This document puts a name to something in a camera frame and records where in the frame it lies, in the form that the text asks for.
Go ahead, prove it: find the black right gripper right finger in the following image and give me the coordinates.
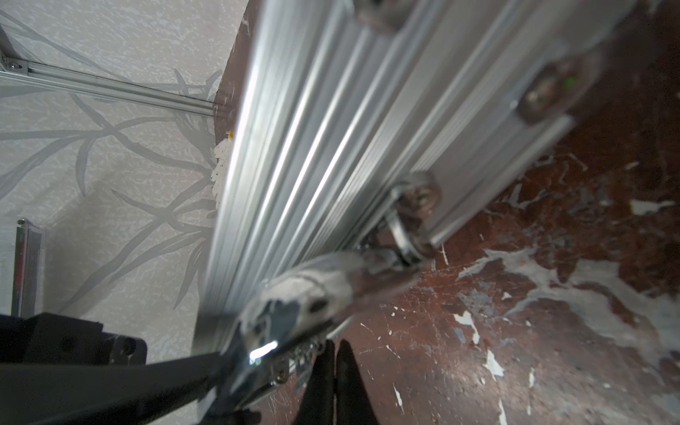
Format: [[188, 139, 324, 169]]
[[293, 339, 379, 425]]

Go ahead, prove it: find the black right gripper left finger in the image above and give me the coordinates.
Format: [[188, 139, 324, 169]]
[[1, 313, 222, 424]]

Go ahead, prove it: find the white work glove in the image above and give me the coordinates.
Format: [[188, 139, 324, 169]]
[[211, 130, 235, 207]]

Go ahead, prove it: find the silver aluminium poker case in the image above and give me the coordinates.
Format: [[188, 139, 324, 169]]
[[192, 0, 639, 421]]

